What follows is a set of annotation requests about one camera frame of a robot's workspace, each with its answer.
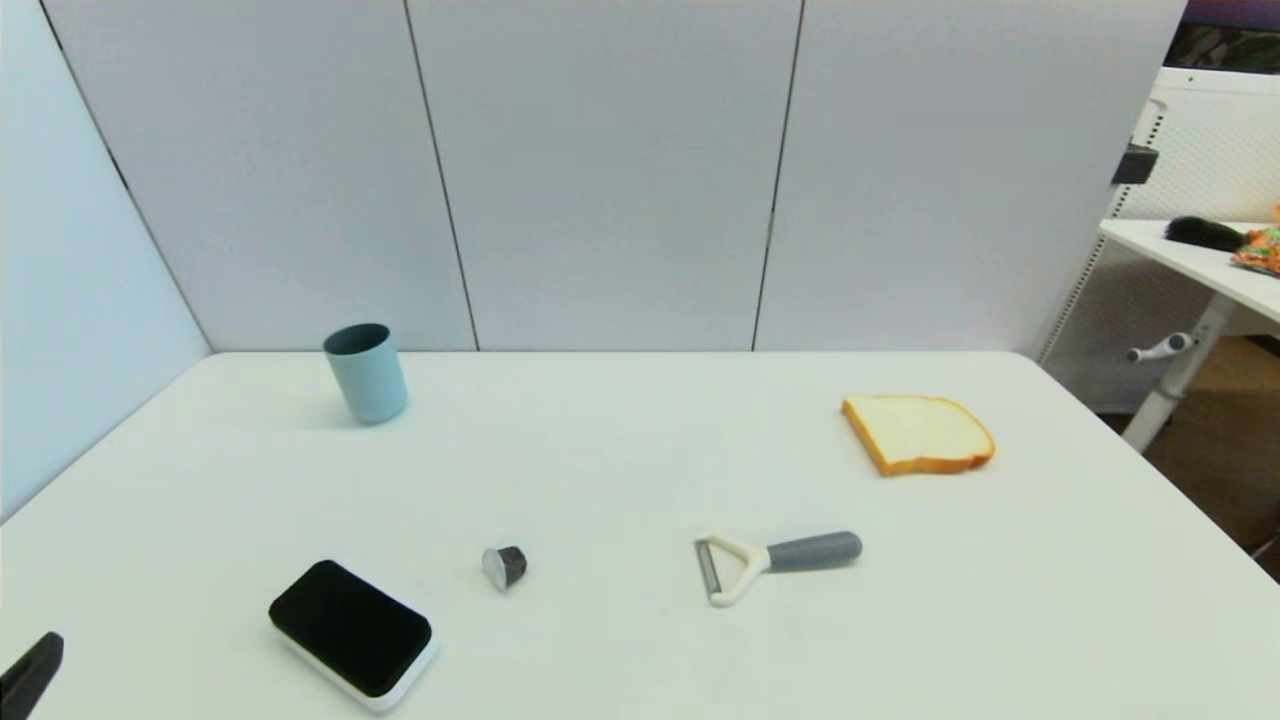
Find white peeler with grey handle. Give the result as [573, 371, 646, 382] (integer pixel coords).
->
[695, 531, 864, 608]

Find small black box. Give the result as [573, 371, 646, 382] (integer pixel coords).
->
[1112, 143, 1160, 186]

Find silver coffee capsule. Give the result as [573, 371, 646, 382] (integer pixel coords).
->
[482, 545, 528, 592]

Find black bristle brush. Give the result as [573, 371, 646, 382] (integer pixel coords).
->
[1165, 216, 1248, 253]

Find slice of white bread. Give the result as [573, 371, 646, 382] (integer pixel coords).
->
[841, 394, 997, 477]

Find orange snack packet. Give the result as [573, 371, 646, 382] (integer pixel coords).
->
[1231, 226, 1280, 276]

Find white table crank handle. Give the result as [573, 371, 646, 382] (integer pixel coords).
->
[1127, 333, 1196, 364]

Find white side table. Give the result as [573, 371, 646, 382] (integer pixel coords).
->
[1099, 219, 1280, 453]

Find dark screen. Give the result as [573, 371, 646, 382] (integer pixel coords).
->
[1165, 0, 1280, 73]

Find black and white board eraser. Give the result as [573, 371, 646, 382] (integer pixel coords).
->
[268, 559, 439, 713]

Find light blue plastic cup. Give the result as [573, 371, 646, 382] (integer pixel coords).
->
[323, 322, 409, 425]

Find white perforated panel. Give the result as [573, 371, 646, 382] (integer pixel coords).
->
[1040, 67, 1280, 413]

